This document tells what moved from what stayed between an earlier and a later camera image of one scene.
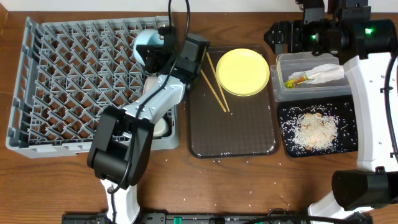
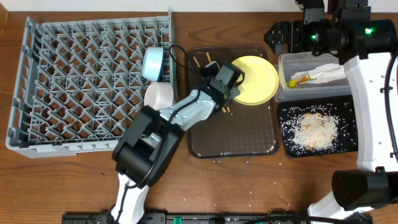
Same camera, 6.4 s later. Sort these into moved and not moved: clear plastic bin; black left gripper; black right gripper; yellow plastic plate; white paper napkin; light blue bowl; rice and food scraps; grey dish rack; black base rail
Moved: yellow plastic plate; light blue bowl; black left gripper
Not moved: clear plastic bin; white paper napkin; rice and food scraps; black base rail; black right gripper; grey dish rack
